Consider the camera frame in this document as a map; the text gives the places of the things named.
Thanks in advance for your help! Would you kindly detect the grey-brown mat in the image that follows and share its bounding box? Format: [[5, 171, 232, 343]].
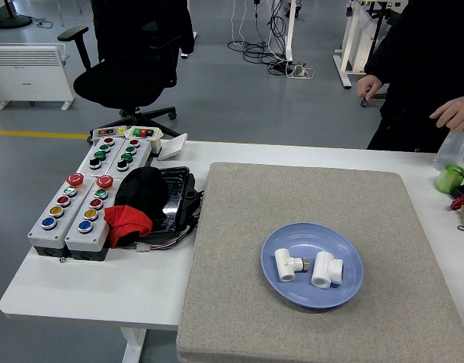
[[175, 162, 464, 363]]

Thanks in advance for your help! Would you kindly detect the black and red cloth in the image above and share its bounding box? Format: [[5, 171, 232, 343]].
[[103, 166, 171, 250]]

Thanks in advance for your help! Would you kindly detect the white hanging cable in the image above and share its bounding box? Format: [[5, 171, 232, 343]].
[[230, 0, 249, 48]]

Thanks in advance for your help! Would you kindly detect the black floor cable tangle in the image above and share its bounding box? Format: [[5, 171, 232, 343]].
[[227, 0, 294, 76]]

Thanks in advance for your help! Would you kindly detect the black office chair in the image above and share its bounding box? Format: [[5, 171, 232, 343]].
[[57, 14, 182, 139]]

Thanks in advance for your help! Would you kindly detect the white wall switch panel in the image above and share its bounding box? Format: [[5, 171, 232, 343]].
[[157, 132, 189, 162]]

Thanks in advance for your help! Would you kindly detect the green plastic cup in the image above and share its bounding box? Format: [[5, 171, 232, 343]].
[[434, 163, 464, 195]]

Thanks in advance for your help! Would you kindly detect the white switch box green red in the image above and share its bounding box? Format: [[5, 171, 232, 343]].
[[124, 126, 164, 155]]

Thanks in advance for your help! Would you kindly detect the blue plate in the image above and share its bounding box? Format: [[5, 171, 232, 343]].
[[260, 222, 364, 310]]

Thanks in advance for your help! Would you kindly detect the grey four-button control box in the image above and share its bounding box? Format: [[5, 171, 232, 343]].
[[77, 136, 125, 177], [105, 138, 153, 178]]

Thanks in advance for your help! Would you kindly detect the wire bundle with white connector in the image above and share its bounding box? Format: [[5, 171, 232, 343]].
[[131, 226, 197, 253]]

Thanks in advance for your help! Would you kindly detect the white desk post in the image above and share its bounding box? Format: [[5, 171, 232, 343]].
[[283, 0, 296, 64]]

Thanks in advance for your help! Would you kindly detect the person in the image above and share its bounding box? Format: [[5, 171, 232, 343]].
[[356, 0, 464, 154]]

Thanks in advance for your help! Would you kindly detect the white table leg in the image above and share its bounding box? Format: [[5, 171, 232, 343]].
[[119, 325, 149, 363]]

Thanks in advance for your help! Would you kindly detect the small grey switch box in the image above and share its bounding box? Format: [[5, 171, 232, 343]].
[[89, 126, 128, 144]]

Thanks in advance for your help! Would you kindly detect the black chair wheel base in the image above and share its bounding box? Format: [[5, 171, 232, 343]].
[[360, 92, 388, 108]]

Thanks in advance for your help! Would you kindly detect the white power strip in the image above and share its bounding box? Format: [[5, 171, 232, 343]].
[[291, 64, 315, 79]]

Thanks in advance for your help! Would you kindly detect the black tray device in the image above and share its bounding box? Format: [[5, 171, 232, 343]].
[[141, 166, 206, 243]]

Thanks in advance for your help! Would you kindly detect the all-white pipe tee fitting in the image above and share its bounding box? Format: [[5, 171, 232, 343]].
[[311, 251, 345, 290]]

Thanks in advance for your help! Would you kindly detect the person's left hand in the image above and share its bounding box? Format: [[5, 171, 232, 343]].
[[429, 95, 464, 133]]

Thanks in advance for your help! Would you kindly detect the white desk frame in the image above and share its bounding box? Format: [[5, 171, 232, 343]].
[[333, 0, 403, 90]]

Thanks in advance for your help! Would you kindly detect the black armchair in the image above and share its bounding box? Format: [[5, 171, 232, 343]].
[[382, 10, 402, 28]]

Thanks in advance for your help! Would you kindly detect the white panel heater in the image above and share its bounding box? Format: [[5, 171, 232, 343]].
[[0, 42, 76, 111]]

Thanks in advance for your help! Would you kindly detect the black round stand base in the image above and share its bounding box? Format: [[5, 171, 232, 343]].
[[0, 0, 33, 29]]

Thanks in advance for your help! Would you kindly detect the person's right hand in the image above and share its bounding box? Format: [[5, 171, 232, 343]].
[[356, 74, 384, 102]]

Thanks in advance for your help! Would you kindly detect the clear bottle with red cap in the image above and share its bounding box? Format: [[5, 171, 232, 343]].
[[432, 130, 464, 172]]

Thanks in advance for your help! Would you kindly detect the grey button box emergency stop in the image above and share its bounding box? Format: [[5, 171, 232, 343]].
[[64, 174, 122, 262], [26, 172, 97, 258]]

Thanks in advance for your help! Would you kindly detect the white tee fitting metal thread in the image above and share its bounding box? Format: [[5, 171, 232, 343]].
[[274, 248, 311, 283]]

